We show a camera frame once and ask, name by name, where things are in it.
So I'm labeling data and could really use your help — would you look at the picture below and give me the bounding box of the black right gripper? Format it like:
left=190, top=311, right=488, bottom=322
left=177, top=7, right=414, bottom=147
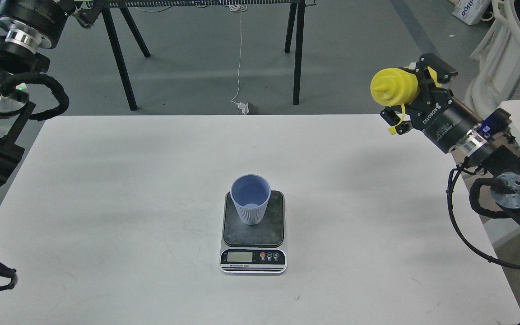
left=380, top=53, right=487, bottom=155

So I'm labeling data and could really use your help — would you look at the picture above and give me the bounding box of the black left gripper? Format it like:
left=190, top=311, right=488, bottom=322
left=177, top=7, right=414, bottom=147
left=0, top=0, right=109, bottom=49

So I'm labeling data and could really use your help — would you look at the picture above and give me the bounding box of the yellow squeeze bottle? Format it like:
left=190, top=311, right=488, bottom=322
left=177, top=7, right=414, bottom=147
left=370, top=66, right=437, bottom=120

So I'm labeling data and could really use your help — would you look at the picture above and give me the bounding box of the blue ribbed plastic cup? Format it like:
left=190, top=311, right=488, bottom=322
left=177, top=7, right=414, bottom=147
left=230, top=174, right=272, bottom=225

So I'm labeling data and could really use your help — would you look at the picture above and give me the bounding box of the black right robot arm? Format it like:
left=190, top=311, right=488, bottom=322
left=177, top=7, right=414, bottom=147
left=370, top=53, right=520, bottom=270

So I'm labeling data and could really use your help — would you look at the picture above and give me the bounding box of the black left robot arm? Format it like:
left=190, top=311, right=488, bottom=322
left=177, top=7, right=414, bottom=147
left=0, top=0, right=117, bottom=188

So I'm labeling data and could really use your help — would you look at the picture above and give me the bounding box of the digital kitchen scale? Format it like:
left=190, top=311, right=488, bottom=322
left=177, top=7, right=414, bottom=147
left=219, top=190, right=288, bottom=275

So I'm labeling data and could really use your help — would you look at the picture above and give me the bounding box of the white office chair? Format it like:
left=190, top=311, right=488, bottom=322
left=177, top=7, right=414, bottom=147
left=464, top=0, right=520, bottom=119

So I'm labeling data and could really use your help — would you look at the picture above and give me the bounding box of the white printed bag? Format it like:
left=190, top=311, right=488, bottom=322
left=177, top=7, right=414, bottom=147
left=452, top=0, right=491, bottom=25

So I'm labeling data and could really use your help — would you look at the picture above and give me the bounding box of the black trestle table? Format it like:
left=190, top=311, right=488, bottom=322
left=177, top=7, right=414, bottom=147
left=73, top=0, right=307, bottom=112

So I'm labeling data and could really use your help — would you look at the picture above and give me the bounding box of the white hanging cable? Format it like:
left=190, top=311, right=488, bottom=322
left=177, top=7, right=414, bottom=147
left=229, top=4, right=250, bottom=116

